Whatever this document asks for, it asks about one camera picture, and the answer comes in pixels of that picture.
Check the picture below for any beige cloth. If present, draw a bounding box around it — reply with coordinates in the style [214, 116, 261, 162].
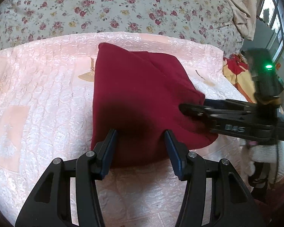
[215, 0, 259, 41]

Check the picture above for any pink quilted blanket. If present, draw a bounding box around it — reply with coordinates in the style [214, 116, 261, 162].
[0, 31, 259, 227]

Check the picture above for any red yellow printed cloth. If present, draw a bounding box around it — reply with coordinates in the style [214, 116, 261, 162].
[222, 54, 259, 103]

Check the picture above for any window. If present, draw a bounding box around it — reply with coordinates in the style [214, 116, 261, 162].
[257, 0, 284, 62]

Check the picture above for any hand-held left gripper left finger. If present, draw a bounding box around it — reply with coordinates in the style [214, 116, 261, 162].
[14, 129, 119, 227]

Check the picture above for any person's dark clothing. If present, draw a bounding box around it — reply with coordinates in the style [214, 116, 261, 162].
[250, 175, 284, 219]

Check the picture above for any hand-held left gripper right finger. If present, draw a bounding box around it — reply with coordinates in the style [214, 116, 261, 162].
[164, 130, 265, 227]

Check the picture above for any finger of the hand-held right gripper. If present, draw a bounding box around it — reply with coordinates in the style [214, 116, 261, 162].
[179, 99, 257, 118]
[204, 113, 284, 145]

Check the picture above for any floral quilted bedspread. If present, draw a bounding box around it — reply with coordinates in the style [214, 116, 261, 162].
[0, 0, 246, 58]

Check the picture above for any dark red shirt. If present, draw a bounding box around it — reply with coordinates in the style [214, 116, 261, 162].
[90, 42, 219, 169]

